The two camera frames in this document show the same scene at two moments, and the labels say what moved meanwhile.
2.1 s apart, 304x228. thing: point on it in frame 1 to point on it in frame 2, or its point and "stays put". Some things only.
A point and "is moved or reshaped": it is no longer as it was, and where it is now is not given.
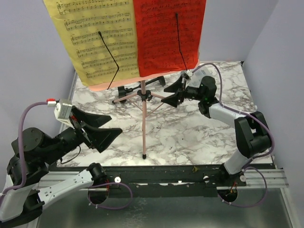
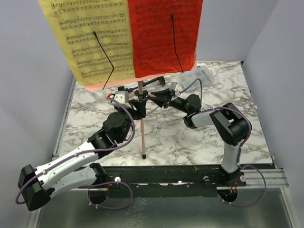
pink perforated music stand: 143,94 is moved or reshaped
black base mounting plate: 156,181 stays put
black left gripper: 101,137 to 136,113
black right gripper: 183,90 to 167,98
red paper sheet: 169,34 stays put
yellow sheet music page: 100,36 stays put
